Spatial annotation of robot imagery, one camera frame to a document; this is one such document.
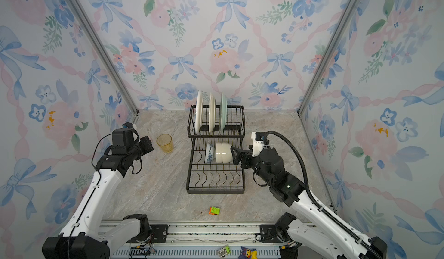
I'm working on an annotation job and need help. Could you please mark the green plate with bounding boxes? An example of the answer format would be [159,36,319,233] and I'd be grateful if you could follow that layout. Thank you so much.
[219,93,228,134]

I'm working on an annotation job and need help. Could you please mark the purple yellow toy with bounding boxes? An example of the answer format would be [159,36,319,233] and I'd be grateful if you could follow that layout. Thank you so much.
[238,246,258,259]

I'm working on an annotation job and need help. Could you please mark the black corrugated cable hose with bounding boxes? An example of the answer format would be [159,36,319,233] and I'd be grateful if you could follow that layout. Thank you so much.
[263,131,382,259]

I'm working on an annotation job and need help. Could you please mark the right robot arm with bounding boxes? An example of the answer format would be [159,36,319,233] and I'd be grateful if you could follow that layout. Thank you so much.
[231,147,388,259]

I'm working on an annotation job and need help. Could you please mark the black wire dish rack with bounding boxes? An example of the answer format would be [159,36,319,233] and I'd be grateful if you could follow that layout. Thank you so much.
[186,105,245,194]

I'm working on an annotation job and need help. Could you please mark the blue floral bowl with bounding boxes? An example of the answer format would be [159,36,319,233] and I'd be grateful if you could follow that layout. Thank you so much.
[205,143,216,164]

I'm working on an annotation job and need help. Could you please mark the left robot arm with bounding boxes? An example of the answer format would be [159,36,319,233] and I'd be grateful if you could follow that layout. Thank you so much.
[42,122,153,259]

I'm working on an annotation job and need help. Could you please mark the cream plate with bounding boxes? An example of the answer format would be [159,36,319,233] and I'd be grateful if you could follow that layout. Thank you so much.
[208,94,216,134]

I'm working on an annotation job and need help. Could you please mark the small colourful toy cube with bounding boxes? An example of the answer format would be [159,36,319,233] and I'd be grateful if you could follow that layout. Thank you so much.
[209,206,220,215]

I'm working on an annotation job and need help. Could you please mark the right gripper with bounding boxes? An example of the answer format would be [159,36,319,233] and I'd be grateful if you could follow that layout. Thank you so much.
[232,144,276,188]

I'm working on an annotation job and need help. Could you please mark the white plate with blue rim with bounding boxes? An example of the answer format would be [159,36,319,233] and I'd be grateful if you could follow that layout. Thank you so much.
[195,90,204,134]

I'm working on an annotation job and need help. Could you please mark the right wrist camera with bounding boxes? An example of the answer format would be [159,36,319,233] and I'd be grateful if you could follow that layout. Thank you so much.
[251,132,266,157]

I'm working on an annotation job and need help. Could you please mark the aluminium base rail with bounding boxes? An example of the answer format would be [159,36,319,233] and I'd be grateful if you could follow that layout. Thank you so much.
[69,220,365,259]

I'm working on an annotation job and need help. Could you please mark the green white small box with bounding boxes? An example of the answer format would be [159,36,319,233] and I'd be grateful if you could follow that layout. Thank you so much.
[217,245,231,259]

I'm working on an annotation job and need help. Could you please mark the yellow transparent cup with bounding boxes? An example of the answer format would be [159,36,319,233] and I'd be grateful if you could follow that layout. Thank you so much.
[156,134,173,153]

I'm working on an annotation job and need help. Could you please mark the cream ceramic bowl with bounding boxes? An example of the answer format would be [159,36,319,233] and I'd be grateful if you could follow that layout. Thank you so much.
[215,142,233,164]

